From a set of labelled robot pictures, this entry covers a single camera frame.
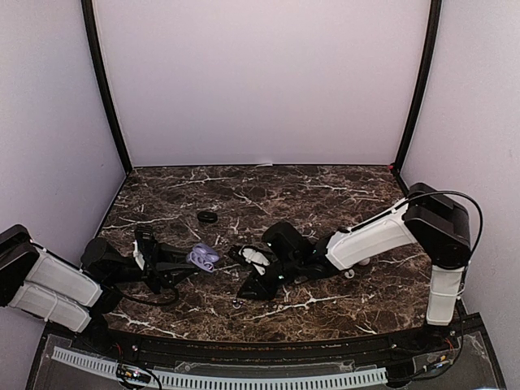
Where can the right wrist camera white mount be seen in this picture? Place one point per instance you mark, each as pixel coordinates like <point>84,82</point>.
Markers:
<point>248,255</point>

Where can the purple charging case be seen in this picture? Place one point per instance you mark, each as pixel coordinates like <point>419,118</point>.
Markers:
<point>203,257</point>

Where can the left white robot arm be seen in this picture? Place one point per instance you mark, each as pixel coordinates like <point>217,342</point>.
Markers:
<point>39,282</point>

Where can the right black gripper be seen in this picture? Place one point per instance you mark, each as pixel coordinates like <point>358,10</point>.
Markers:
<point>263,292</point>

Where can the black earbud charging case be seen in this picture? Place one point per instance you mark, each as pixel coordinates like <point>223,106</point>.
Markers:
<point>206,216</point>

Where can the white earbud near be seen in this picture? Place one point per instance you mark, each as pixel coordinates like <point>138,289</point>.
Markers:
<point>349,274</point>

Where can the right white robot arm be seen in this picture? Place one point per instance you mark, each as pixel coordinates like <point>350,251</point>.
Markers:
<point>427,217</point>

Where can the left black frame post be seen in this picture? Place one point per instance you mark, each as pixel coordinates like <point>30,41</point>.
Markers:
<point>104,89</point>

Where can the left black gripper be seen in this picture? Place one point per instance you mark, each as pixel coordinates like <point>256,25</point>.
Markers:
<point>158,266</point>

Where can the right black frame post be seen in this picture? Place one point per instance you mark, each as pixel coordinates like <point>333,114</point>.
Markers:
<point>420,85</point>

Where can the black frame post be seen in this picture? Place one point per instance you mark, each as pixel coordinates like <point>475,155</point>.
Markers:
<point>104,89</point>
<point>420,85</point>

